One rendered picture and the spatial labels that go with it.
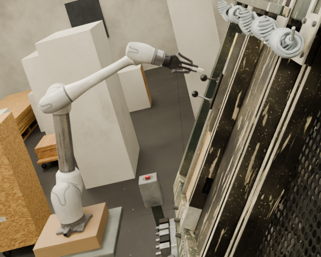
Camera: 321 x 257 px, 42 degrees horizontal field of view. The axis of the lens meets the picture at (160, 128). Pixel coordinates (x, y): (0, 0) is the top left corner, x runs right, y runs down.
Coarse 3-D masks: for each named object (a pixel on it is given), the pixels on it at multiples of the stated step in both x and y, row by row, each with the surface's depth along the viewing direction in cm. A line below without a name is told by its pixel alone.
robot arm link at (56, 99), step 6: (48, 90) 241; (54, 90) 235; (60, 90) 233; (48, 96) 233; (54, 96) 232; (60, 96) 232; (66, 96) 232; (42, 102) 234; (48, 102) 232; (54, 102) 232; (60, 102) 233; (66, 102) 234; (42, 108) 234; (48, 108) 234; (54, 108) 234; (60, 108) 236
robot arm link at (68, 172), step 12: (60, 84) 249; (60, 120) 252; (60, 132) 255; (60, 144) 257; (72, 144) 262; (60, 156) 260; (72, 156) 263; (60, 168) 263; (72, 168) 264; (60, 180) 262; (72, 180) 262
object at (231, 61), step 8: (240, 40) 216; (232, 48) 218; (240, 48) 218; (232, 56) 219; (232, 64) 220; (224, 72) 222; (224, 80) 223; (224, 88) 225; (216, 96) 226; (216, 104) 228; (208, 112) 234; (216, 112) 229; (208, 120) 231; (208, 128) 232; (200, 136) 239; (200, 144) 236; (200, 152) 237; (192, 160) 243; (192, 168) 240; (184, 184) 247; (184, 192) 246
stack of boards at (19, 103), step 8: (8, 96) 934; (16, 96) 909; (24, 96) 886; (0, 104) 876; (8, 104) 854; (16, 104) 834; (24, 104) 814; (16, 112) 766; (24, 112) 770; (32, 112) 805; (16, 120) 728; (24, 120) 762; (32, 120) 796; (24, 128) 755; (32, 128) 797; (24, 136) 762
